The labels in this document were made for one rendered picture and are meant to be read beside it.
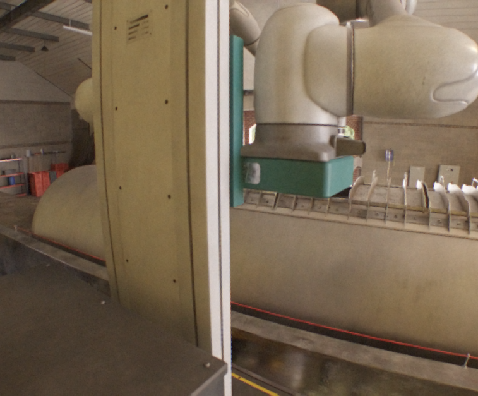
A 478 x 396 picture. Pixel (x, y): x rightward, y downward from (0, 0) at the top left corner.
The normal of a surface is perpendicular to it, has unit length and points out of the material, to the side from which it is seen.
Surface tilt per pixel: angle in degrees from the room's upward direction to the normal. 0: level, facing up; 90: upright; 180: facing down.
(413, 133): 90
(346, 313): 72
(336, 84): 107
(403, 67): 96
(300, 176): 90
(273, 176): 90
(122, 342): 0
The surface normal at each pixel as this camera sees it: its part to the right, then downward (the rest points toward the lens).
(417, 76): -0.28, 0.43
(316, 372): -0.48, 0.18
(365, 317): -0.46, -0.12
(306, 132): 0.00, 0.12
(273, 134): -0.63, 0.06
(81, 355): 0.00, -0.98
